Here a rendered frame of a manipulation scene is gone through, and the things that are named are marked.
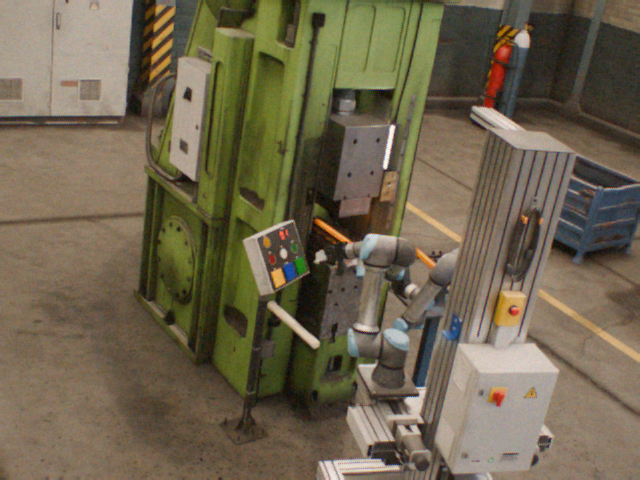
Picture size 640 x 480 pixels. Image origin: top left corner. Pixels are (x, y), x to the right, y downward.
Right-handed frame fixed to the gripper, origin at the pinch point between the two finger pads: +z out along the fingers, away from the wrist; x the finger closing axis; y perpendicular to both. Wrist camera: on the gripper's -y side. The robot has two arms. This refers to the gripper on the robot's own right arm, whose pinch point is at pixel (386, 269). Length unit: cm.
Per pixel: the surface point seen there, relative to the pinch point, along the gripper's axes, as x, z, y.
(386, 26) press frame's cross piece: 9, 45, -115
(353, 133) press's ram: -12, 31, -64
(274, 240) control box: -60, 17, -16
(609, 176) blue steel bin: 413, 167, 38
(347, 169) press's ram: -12, 31, -44
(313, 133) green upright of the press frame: -26, 45, -60
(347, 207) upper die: -7.4, 30.6, -22.9
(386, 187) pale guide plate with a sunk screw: 28, 43, -27
